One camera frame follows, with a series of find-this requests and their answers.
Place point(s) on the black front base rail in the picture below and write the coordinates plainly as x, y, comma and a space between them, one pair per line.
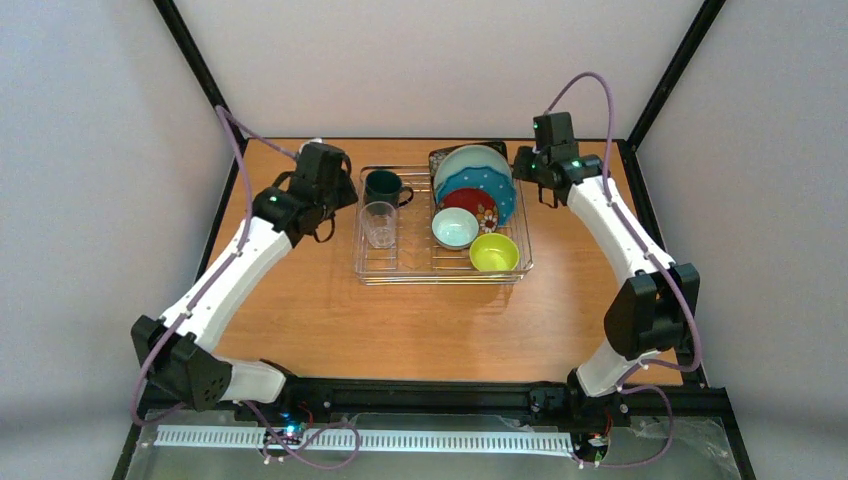
669, 432

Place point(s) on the blue polka dot plate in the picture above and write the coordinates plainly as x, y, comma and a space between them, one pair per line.
497, 185

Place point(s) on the wire metal dish rack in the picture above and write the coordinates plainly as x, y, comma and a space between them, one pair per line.
416, 257

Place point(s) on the white slotted cable duct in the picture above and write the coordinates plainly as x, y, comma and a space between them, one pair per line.
254, 438

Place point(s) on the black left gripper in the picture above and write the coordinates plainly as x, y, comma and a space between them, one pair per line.
324, 216

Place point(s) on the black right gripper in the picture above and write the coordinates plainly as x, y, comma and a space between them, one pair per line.
549, 192

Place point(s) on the black frame post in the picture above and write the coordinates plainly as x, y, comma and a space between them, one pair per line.
190, 51
695, 34

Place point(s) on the black frame post left rear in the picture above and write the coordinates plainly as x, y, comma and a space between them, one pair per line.
190, 51

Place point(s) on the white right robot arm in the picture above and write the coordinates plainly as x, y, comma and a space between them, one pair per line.
651, 319

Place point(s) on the dark red plate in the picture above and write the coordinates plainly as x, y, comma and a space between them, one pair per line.
476, 201

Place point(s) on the light green round plate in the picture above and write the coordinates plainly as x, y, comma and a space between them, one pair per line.
470, 156

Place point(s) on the black frame post right rear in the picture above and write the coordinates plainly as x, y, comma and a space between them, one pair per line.
695, 34

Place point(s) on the dark green cup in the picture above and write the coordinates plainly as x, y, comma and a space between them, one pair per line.
386, 186

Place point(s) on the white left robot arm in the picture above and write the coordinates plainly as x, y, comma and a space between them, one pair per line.
175, 350

